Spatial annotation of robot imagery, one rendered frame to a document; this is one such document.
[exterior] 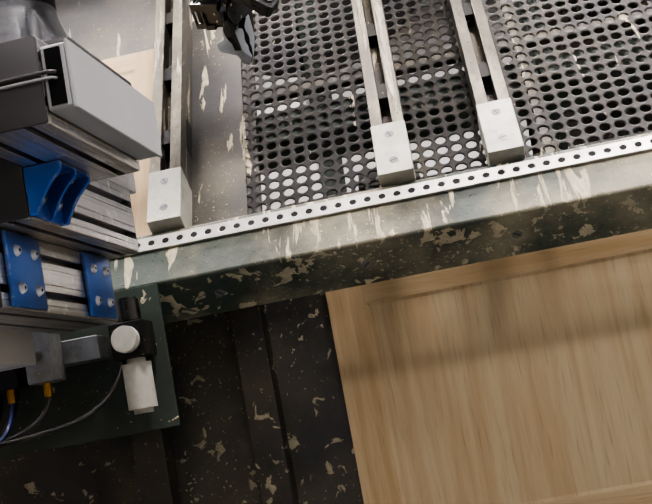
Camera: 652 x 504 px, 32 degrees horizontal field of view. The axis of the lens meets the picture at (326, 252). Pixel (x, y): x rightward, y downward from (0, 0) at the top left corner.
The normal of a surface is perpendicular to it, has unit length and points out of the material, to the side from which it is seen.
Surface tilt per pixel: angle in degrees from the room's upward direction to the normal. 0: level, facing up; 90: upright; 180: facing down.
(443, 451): 90
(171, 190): 56
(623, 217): 146
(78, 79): 90
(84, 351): 90
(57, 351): 90
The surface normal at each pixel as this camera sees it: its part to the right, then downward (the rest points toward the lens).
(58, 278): 0.97, -0.20
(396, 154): -0.21, -0.64
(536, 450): -0.12, -0.11
